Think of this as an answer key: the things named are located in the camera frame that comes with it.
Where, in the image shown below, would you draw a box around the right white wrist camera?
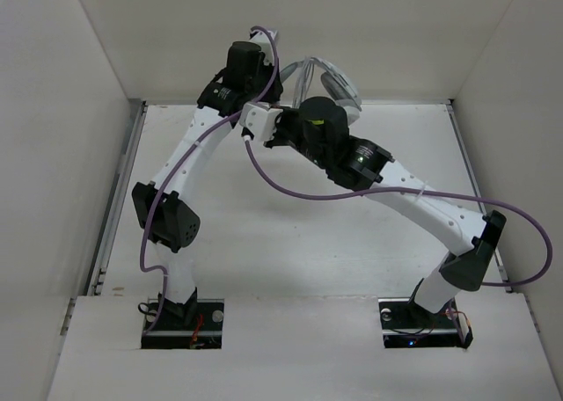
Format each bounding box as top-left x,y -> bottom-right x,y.
238,102 -> 283,142

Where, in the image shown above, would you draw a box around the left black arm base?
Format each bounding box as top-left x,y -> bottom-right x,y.
137,299 -> 225,350

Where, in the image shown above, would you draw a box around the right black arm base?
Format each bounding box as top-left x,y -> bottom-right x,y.
378,298 -> 473,349

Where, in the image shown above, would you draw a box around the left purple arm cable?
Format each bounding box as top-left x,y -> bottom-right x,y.
138,25 -> 282,336

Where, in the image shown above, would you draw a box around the white grey headphones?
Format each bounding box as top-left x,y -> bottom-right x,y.
280,56 -> 362,125

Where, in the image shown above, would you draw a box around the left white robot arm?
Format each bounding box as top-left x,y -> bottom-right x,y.
132,34 -> 282,329

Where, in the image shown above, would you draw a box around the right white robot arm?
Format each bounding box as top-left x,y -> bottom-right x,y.
265,97 -> 506,325

